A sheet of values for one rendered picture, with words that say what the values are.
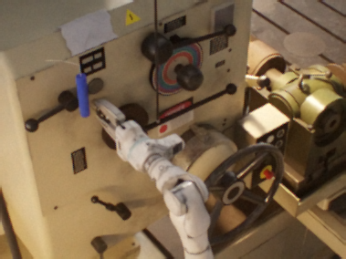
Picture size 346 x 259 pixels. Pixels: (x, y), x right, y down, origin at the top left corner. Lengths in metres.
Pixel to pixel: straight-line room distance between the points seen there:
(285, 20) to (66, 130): 1.78
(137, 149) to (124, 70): 0.26
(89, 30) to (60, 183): 0.45
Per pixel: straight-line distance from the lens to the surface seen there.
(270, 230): 3.03
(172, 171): 1.55
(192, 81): 1.84
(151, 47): 1.75
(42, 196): 1.91
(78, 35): 1.70
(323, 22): 3.38
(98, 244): 2.15
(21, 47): 1.65
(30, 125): 1.67
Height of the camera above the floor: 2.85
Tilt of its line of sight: 43 degrees down
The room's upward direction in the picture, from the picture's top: straight up
